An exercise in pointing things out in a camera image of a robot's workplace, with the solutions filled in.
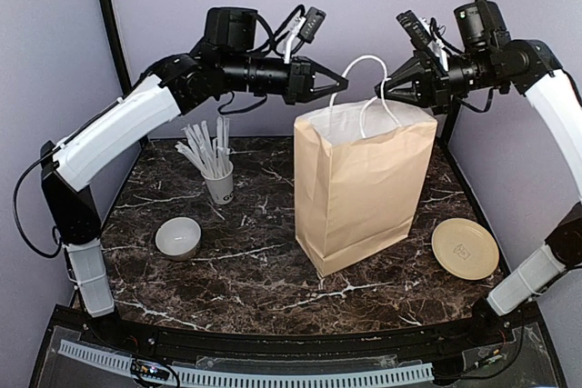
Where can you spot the wrapped paper straw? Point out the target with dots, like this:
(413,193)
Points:
(194,159)
(222,131)
(197,144)

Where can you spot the white ceramic bowl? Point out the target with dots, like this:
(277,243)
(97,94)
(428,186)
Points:
(179,238)

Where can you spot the cream yellow plate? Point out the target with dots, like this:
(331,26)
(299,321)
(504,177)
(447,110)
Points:
(465,249)

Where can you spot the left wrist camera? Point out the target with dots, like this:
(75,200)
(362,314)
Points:
(301,29)

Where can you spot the white slotted cable duct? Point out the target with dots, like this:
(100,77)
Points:
(152,374)

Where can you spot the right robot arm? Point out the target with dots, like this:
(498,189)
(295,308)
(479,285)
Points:
(506,96)

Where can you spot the white paper straw cup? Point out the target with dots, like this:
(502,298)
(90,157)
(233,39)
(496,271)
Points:
(221,190)

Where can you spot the left black frame post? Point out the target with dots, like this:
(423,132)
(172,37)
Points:
(115,44)

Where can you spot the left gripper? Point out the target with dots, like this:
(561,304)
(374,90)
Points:
(302,80)

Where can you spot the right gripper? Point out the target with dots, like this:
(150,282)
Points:
(432,84)

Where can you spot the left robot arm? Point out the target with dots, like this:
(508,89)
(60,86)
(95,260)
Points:
(161,94)

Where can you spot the black table front rail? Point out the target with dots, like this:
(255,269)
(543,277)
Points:
(438,341)

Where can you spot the brown paper bag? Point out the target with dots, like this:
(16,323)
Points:
(359,170)

